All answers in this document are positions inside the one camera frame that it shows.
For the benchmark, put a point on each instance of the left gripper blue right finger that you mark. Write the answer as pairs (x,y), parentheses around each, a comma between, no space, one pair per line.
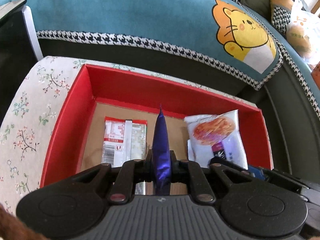
(174,166)

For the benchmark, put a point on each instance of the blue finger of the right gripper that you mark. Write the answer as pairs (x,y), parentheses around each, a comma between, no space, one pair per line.
(257,172)

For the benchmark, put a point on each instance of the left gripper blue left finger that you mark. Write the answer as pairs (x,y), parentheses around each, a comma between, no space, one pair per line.
(148,167)

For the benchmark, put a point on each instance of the blue foil snack bag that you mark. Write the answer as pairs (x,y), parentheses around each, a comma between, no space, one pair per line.
(161,159)

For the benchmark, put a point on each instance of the white kimchi snack packet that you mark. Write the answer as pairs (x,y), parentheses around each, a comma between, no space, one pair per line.
(215,136)

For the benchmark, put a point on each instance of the red white snack packet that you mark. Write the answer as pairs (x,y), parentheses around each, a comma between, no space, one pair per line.
(124,140)

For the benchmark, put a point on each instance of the red cardboard box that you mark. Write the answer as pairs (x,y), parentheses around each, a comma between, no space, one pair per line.
(99,91)

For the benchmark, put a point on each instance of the orange basket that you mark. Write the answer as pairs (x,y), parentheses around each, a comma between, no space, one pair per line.
(316,75)

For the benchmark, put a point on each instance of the floral tablecloth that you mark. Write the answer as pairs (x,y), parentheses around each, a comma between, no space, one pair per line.
(29,122)

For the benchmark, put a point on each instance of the teal sofa cover with lion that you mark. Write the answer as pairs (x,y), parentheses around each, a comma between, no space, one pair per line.
(223,34)

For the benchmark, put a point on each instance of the bag of buns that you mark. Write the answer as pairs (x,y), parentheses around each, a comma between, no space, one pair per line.
(303,33)

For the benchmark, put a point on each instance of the houndstooth cushion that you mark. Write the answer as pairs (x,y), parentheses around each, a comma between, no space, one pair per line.
(281,14)

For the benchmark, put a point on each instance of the black side table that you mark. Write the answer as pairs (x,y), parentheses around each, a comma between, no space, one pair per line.
(20,49)

